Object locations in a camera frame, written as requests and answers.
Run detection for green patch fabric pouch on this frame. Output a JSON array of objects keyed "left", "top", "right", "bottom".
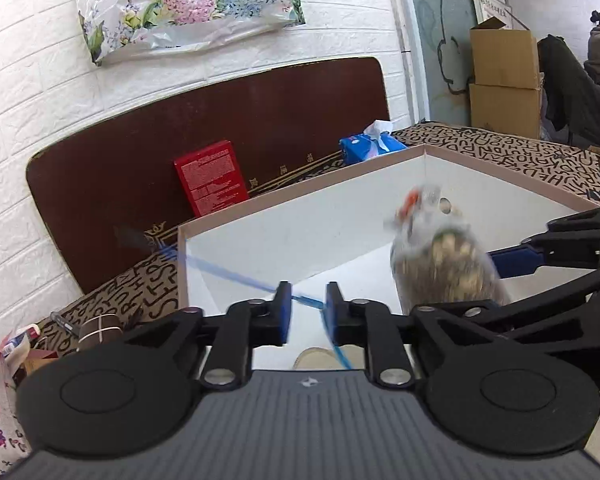
[{"left": 388, "top": 184, "right": 509, "bottom": 315}]

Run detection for large white open box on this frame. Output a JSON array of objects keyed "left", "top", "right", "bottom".
[{"left": 176, "top": 143, "right": 600, "bottom": 466}]

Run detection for letter print brown cloth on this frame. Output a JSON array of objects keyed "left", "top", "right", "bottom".
[{"left": 34, "top": 120, "right": 600, "bottom": 346}]

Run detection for brown wrapped gift box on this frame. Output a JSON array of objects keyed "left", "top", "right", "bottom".
[{"left": 78, "top": 314, "right": 123, "bottom": 351}]

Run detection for red carton box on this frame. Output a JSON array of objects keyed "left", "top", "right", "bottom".
[{"left": 174, "top": 140, "right": 249, "bottom": 218}]

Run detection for black chair with jacket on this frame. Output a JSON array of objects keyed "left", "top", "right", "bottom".
[{"left": 538, "top": 35, "right": 600, "bottom": 148}]

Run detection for stacked cardboard boxes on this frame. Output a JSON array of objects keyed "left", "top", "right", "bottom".
[{"left": 469, "top": 16, "right": 542, "bottom": 139}]

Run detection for black marker pen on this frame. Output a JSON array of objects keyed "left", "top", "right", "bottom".
[{"left": 50, "top": 312, "right": 80, "bottom": 337}]

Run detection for blue tissue pack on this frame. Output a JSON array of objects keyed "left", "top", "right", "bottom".
[{"left": 339, "top": 120, "right": 407, "bottom": 165}]

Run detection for dark brown wooden board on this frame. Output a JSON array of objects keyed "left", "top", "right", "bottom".
[{"left": 26, "top": 58, "right": 389, "bottom": 292}]

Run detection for floral plastic bag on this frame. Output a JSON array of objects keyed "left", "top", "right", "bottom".
[{"left": 76, "top": 0, "right": 304, "bottom": 65}]

